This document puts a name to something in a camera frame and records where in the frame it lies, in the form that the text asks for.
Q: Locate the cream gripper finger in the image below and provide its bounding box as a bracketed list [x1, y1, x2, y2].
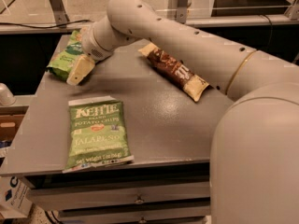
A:
[66, 54, 95, 86]

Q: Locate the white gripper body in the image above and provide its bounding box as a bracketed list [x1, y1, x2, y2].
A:
[80, 27, 112, 61]

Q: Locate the green rice chip bag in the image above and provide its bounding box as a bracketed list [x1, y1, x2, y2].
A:
[46, 30, 83, 81]

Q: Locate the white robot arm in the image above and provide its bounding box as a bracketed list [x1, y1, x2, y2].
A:
[82, 0, 299, 224]

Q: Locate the green Kettle jalapeno chip bag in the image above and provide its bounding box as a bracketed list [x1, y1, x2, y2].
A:
[64, 96, 134, 173]

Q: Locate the brown sea salt chip bag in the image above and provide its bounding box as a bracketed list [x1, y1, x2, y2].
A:
[139, 43, 209, 103]

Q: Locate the white printed bag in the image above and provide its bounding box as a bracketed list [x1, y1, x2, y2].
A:
[0, 176, 32, 219]

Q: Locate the white cylindrical object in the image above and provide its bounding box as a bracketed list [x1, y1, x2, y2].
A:
[0, 83, 16, 106]

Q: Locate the brown cardboard box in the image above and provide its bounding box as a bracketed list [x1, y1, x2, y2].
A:
[0, 114, 24, 141]

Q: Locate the upper grey drawer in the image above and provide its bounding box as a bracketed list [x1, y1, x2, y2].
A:
[27, 182, 210, 210]

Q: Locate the grey drawer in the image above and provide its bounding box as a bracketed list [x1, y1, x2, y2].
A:
[59, 201, 210, 224]
[27, 182, 210, 210]

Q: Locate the grey drawer cabinet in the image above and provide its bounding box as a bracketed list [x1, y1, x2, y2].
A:
[0, 34, 235, 224]

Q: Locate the lower grey drawer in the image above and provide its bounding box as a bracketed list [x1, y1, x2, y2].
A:
[59, 201, 210, 224]

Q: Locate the black cable on ledge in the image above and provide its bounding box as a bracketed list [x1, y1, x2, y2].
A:
[0, 19, 92, 30]

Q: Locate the grey metal bracket left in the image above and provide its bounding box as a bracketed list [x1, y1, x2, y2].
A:
[49, 0, 69, 27]

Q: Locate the grey metal bracket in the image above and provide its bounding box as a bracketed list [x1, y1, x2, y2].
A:
[49, 0, 69, 27]
[176, 0, 188, 23]

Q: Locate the grey metal bracket centre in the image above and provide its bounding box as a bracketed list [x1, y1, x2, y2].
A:
[176, 0, 188, 23]

